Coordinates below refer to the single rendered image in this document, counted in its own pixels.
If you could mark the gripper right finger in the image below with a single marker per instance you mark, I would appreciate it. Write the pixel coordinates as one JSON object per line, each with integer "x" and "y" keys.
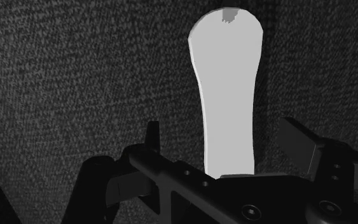
{"x": 330, "y": 167}

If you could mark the white flat paddle-shaped object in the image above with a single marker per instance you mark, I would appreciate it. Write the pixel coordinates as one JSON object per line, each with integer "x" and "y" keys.
{"x": 228, "y": 93}

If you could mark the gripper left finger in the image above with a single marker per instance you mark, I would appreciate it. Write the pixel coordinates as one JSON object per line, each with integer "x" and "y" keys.
{"x": 154, "y": 167}

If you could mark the dark grey fabric sofa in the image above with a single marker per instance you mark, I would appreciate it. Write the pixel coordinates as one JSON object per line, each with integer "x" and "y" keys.
{"x": 73, "y": 77}

